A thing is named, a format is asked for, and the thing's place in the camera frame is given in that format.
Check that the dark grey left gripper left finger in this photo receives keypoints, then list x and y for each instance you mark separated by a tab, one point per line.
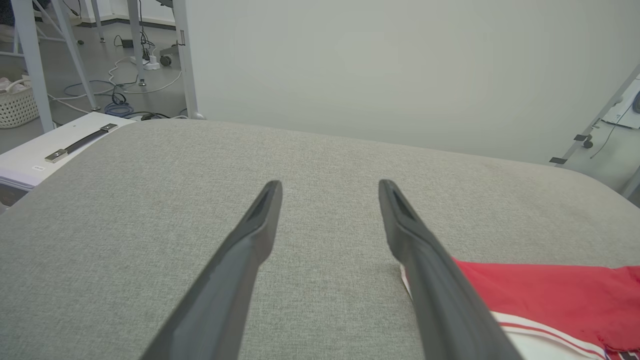
225	280

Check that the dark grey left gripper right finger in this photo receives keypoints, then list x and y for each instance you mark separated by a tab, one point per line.
440	285

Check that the red shirt with white sleeves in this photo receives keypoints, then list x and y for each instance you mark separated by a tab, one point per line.
550	295

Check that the white partition panel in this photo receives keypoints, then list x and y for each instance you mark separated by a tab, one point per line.
400	70

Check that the white flat floor device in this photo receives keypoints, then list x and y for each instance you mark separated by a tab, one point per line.
622	107

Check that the white perforated laundry basket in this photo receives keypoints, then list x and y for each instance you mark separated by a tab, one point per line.
16	105

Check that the grey metal support frame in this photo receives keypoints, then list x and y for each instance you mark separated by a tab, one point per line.
600	112

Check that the white metal frame stand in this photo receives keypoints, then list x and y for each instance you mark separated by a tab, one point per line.
35	60

